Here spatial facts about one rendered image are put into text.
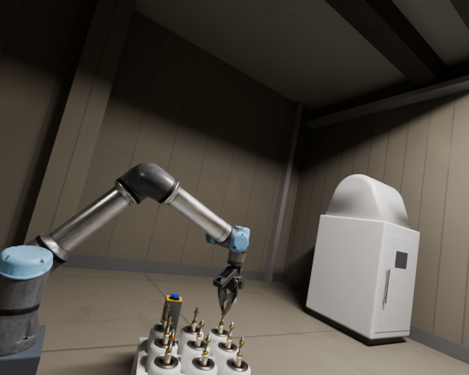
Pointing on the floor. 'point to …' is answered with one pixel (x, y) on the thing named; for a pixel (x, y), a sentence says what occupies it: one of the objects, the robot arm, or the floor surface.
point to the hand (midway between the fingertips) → (223, 309)
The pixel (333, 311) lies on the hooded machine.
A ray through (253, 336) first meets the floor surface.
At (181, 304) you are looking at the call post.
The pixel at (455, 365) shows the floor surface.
